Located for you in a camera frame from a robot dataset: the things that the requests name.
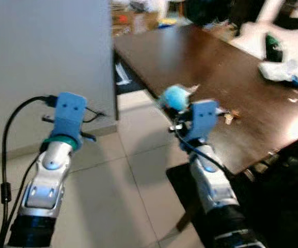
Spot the blue pompom keychain with keys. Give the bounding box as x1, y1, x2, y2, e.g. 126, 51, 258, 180
159, 84, 192, 113

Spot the white plastic bag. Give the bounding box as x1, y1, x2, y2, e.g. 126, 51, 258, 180
257, 58, 298, 83

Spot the black and green bag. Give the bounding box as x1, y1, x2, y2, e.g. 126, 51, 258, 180
264, 33, 285, 64

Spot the black padded chair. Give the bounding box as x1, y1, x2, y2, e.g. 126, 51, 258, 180
226, 132, 298, 248

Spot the light blue left wrist camera mount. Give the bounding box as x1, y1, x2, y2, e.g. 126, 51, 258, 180
52, 92, 87, 148

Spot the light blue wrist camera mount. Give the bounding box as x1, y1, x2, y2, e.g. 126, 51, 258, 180
181, 100, 219, 150
52, 92, 87, 148

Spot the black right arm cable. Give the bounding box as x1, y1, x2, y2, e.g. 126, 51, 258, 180
172, 124, 232, 179

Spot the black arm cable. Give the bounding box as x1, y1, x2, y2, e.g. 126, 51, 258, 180
0, 95, 57, 248
172, 124, 232, 179

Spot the light blue right wrist camera mount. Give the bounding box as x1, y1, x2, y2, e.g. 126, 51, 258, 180
181, 100, 219, 150

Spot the orange elephant keychain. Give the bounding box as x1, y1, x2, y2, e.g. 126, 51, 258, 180
224, 110, 241, 126

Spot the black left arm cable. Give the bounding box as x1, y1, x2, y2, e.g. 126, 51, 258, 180
0, 95, 57, 248

